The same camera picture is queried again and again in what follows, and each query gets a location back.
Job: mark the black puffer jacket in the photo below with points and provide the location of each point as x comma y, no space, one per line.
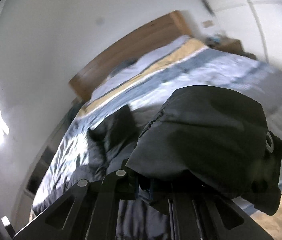
211,140

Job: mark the white wardrobe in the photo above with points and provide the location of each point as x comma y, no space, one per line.
256,23

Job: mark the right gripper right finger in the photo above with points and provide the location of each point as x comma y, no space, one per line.
202,216

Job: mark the striped duvet cover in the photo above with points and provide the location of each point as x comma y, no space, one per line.
191,64

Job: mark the light blue pillow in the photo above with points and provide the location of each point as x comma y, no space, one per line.
131,67

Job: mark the white shelf unit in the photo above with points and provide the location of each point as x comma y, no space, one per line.
40,165

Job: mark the beige wall switch plate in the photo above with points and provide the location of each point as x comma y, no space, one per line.
207,24

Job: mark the wooden nightstand right side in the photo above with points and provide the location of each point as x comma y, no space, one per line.
226,44

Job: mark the wooden headboard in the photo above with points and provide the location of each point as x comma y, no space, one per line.
146,38

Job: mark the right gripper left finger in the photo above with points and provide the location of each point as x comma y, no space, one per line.
86,211

